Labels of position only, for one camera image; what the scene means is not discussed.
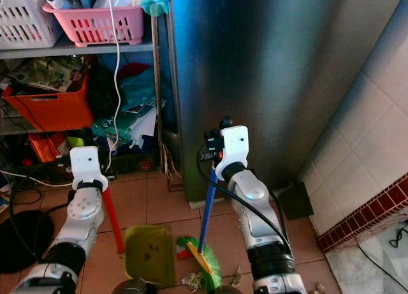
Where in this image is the blue handled green broom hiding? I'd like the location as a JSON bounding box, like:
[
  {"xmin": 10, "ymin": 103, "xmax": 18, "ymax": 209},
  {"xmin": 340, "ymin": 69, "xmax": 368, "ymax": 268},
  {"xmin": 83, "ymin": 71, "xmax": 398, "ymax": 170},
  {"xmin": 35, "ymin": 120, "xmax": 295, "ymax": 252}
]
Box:
[{"xmin": 176, "ymin": 169, "xmax": 224, "ymax": 292}]

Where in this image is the green dustpan with red handle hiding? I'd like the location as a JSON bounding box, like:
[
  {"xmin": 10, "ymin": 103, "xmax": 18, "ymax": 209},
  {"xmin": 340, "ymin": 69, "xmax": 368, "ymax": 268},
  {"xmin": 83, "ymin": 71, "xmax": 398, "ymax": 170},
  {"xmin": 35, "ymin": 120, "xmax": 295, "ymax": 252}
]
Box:
[{"xmin": 101, "ymin": 188, "xmax": 177, "ymax": 288}]

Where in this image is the orange plastic crate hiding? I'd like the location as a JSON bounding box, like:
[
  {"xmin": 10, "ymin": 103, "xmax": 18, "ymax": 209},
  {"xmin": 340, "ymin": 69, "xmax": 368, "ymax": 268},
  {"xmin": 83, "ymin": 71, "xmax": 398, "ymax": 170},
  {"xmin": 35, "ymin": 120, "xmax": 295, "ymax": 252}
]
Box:
[{"xmin": 3, "ymin": 76, "xmax": 94, "ymax": 133}]

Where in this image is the teal plastic bag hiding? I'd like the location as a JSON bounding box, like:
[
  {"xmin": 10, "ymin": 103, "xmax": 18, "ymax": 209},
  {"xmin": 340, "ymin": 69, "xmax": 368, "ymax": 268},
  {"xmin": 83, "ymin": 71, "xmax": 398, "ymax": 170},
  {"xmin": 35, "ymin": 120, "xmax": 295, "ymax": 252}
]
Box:
[{"xmin": 92, "ymin": 67, "xmax": 159, "ymax": 149}]

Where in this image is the stainless steel fridge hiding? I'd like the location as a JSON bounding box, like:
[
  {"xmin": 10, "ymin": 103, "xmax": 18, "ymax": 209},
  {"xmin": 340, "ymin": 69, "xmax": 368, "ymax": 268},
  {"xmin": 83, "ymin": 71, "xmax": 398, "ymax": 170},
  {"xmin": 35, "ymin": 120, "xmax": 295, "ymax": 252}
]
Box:
[{"xmin": 168, "ymin": 0, "xmax": 407, "ymax": 203}]

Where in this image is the grey storage shelf rack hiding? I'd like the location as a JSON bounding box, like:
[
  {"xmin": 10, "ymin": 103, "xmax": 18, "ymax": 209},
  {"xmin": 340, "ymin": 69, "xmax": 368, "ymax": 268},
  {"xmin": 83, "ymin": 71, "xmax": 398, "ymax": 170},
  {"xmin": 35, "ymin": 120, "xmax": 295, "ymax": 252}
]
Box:
[{"xmin": 0, "ymin": 17, "xmax": 162, "ymax": 180}]

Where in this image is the small black box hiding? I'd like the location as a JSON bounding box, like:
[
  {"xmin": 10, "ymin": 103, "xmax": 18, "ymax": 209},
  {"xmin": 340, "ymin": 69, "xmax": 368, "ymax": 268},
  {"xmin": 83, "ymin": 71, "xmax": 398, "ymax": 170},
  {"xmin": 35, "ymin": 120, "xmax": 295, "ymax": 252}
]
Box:
[{"xmin": 279, "ymin": 180, "xmax": 316, "ymax": 220}]

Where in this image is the pink plastic basket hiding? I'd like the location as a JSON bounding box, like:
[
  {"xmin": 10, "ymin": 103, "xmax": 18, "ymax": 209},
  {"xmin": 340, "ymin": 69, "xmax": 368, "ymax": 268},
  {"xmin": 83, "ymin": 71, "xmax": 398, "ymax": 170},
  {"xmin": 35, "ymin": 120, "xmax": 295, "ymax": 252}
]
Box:
[{"xmin": 42, "ymin": 2, "xmax": 145, "ymax": 48}]

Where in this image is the black round disc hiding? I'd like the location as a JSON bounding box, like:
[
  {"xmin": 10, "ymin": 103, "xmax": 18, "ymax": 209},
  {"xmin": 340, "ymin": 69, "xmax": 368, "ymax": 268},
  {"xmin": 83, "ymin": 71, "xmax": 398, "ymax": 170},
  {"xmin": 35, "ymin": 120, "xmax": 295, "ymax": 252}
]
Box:
[{"xmin": 0, "ymin": 210, "xmax": 56, "ymax": 275}]

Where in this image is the white plastic laundry basket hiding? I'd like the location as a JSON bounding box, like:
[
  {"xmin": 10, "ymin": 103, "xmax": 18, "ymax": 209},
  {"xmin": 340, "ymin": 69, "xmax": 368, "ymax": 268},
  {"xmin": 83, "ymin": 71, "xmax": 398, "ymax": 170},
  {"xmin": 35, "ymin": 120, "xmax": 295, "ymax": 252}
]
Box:
[{"xmin": 0, "ymin": 0, "xmax": 62, "ymax": 50}]

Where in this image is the crumpled paper scrap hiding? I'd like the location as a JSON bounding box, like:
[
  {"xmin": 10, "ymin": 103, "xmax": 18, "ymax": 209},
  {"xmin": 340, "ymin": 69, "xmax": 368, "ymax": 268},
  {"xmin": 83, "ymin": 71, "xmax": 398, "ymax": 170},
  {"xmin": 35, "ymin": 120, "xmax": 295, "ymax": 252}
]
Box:
[{"xmin": 181, "ymin": 271, "xmax": 205, "ymax": 290}]

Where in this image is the teal cloth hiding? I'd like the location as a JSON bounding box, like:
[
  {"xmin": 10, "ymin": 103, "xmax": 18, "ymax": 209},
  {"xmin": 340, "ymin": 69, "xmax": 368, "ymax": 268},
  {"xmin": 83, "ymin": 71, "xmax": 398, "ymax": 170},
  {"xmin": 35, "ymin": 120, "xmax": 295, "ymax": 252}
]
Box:
[{"xmin": 140, "ymin": 0, "xmax": 170, "ymax": 17}]

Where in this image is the robot left leg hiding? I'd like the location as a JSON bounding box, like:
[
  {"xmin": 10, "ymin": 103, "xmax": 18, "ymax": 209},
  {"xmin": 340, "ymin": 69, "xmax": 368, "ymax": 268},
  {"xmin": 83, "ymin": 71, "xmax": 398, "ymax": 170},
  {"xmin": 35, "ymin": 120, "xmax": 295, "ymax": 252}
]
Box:
[{"xmin": 111, "ymin": 279, "xmax": 148, "ymax": 294}]

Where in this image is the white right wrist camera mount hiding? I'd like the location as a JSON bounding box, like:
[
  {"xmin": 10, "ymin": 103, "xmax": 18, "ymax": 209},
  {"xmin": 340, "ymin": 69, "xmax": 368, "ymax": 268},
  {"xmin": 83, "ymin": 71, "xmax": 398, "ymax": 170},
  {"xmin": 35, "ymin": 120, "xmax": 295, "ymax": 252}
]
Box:
[{"xmin": 215, "ymin": 125, "xmax": 250, "ymax": 180}]

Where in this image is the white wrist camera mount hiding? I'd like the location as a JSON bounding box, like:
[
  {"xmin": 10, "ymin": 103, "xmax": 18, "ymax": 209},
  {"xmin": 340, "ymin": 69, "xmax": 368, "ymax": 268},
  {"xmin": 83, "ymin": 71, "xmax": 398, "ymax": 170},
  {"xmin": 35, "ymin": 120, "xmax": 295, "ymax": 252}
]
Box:
[
  {"xmin": 69, "ymin": 145, "xmax": 109, "ymax": 191},
  {"xmin": 215, "ymin": 125, "xmax": 250, "ymax": 180}
]

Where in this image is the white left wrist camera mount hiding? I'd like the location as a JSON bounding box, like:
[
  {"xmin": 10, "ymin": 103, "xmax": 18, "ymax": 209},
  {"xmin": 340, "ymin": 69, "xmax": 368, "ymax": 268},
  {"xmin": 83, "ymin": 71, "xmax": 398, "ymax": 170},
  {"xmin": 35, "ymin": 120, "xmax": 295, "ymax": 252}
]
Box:
[{"xmin": 69, "ymin": 145, "xmax": 109, "ymax": 191}]

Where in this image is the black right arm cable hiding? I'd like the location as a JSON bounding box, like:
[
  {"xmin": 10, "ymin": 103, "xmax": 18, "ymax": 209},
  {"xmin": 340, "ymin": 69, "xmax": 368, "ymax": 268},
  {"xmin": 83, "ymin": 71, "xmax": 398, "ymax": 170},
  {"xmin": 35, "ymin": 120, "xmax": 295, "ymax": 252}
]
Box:
[{"xmin": 196, "ymin": 146, "xmax": 294, "ymax": 250}]

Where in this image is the white hanging cable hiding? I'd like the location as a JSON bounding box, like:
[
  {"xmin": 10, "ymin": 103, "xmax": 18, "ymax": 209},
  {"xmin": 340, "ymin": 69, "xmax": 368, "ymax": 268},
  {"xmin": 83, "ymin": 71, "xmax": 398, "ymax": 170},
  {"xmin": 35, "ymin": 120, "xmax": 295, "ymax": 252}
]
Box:
[{"xmin": 105, "ymin": 0, "xmax": 123, "ymax": 173}]

